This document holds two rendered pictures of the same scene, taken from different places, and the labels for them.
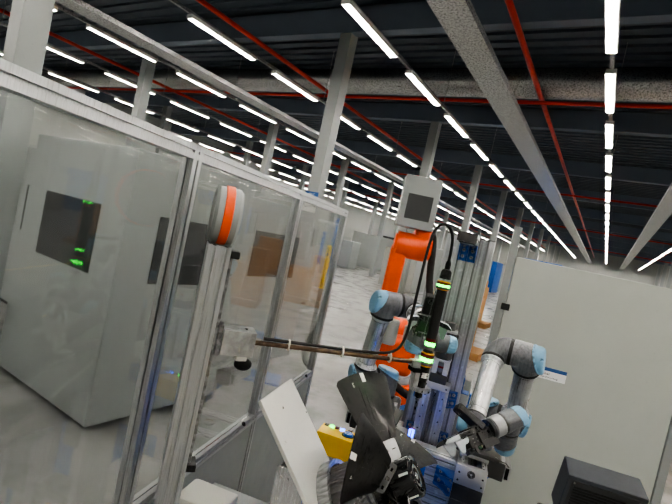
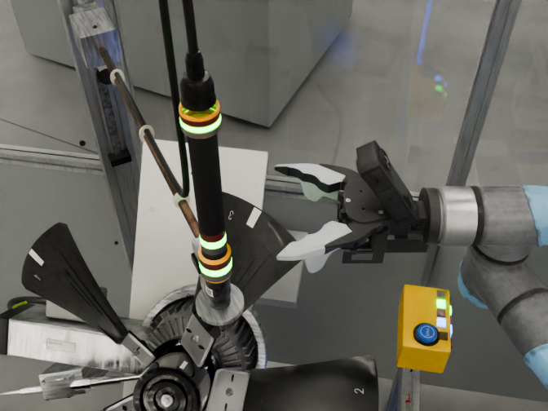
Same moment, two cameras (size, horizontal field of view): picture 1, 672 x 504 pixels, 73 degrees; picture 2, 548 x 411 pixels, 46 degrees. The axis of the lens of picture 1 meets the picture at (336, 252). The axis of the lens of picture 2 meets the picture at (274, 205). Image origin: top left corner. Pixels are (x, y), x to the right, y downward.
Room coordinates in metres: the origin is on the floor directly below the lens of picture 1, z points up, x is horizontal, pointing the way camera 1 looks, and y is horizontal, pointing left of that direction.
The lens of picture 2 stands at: (1.50, -0.91, 2.24)
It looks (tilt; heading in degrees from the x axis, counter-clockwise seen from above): 47 degrees down; 85
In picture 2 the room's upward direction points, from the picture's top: straight up
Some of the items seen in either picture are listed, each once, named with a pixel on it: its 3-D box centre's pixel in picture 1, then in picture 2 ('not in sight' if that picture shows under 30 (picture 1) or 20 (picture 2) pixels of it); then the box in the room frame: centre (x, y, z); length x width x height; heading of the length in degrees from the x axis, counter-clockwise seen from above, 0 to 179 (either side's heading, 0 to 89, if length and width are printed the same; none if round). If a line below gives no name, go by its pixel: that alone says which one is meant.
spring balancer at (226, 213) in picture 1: (225, 215); not in sight; (1.22, 0.31, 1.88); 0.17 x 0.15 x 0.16; 165
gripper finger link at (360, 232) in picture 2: not in sight; (348, 228); (1.63, -0.41, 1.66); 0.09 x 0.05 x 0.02; 31
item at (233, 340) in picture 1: (234, 340); (95, 36); (1.25, 0.22, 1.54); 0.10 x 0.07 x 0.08; 110
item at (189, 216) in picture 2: (339, 352); (146, 134); (1.36, -0.08, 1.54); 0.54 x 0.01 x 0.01; 110
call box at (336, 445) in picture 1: (335, 443); (422, 329); (1.89, -0.17, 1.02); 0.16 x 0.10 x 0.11; 75
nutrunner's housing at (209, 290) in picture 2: (433, 329); (209, 210); (1.47, -0.36, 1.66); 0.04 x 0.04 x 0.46
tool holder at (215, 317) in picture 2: (420, 375); (214, 280); (1.47, -0.35, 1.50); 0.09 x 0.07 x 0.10; 110
